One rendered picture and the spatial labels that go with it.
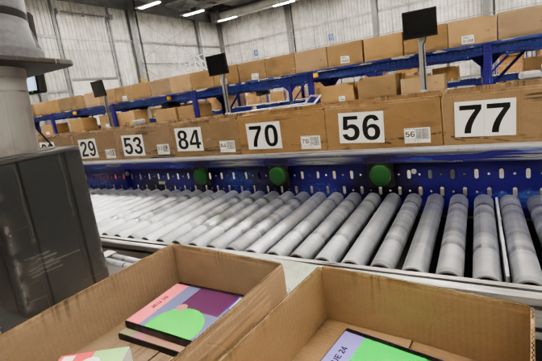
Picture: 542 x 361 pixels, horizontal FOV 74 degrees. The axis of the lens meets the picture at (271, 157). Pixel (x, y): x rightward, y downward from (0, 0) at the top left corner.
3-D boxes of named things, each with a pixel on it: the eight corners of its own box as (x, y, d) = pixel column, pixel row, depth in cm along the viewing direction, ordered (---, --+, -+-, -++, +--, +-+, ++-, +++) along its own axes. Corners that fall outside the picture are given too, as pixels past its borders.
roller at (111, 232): (98, 247, 123) (94, 233, 122) (198, 198, 167) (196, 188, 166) (107, 248, 120) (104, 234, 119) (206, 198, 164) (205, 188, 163)
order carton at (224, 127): (174, 159, 175) (168, 124, 172) (212, 147, 200) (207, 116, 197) (242, 156, 155) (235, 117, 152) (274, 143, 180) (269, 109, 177)
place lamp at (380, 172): (369, 186, 123) (368, 166, 122) (370, 184, 124) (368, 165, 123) (391, 186, 119) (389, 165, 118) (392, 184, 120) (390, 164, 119)
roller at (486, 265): (473, 302, 67) (471, 277, 66) (474, 207, 111) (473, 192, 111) (504, 306, 65) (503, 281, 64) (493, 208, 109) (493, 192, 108)
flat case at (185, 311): (210, 356, 53) (209, 347, 52) (126, 328, 63) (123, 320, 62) (260, 304, 64) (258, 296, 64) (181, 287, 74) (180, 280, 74)
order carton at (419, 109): (327, 152, 136) (323, 107, 133) (351, 139, 161) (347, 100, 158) (444, 147, 116) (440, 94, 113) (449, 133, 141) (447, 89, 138)
